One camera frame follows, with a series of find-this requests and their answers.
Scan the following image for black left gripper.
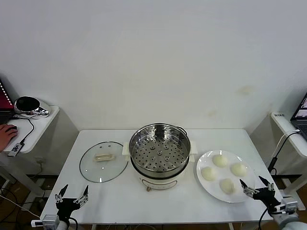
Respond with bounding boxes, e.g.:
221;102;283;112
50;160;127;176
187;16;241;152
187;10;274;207
54;184;90;220

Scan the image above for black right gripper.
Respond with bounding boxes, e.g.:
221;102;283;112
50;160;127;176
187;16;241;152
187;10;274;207
239;175;281;213

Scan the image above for white steamed baozi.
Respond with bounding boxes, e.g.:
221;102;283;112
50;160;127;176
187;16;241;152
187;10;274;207
201;166;218;182
219;178;235;195
230;162;248;177
213;154;229;168

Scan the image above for round glass pot lid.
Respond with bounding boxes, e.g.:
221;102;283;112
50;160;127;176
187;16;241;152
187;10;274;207
79;141;129;184

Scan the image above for perforated steel steamer basket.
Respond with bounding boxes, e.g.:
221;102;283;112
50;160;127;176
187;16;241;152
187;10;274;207
122;123;198;173

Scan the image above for person's bare hand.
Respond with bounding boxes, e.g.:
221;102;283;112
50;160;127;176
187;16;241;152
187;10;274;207
0;124;19;153

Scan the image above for white round plate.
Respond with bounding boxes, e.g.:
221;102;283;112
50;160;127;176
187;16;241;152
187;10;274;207
196;149;257;204

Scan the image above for white side table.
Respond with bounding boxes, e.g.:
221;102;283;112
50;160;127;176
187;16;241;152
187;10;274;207
0;105;80;197
249;112;307;210

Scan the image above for black usb hub adapter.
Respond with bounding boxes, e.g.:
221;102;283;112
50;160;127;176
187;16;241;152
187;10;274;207
7;141;26;158

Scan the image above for black open laptop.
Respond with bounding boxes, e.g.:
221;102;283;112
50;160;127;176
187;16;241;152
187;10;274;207
290;92;307;139
0;78;14;124

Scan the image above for cream electric cooking pot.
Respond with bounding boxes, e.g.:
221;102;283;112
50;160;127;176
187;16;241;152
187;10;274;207
130;154;195;193

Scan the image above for chrome headset device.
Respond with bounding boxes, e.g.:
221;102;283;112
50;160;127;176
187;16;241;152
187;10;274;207
13;96;52;118

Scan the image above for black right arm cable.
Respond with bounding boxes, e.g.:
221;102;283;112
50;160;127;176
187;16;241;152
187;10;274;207
258;207;270;230

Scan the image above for thick black hanging cable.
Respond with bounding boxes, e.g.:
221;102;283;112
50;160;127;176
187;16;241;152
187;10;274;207
268;130;300;175

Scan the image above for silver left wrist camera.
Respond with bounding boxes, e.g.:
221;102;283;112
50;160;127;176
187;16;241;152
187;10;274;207
31;214;59;228

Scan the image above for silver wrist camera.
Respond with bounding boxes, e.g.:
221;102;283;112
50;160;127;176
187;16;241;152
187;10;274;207
31;214;59;228
282;196;299;212

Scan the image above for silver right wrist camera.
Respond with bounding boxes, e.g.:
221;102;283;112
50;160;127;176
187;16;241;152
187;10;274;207
282;196;299;212

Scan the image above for white hanging cable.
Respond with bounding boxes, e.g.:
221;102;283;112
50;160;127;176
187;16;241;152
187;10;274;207
277;129;300;150

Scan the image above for white floor cable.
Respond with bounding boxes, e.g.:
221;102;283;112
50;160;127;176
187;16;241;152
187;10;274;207
0;194;41;220

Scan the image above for black floor cables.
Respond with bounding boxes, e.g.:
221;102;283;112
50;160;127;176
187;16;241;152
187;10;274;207
0;186;18;216

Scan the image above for thin black desk cable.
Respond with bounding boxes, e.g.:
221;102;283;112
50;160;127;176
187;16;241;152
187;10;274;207
12;114;35;146

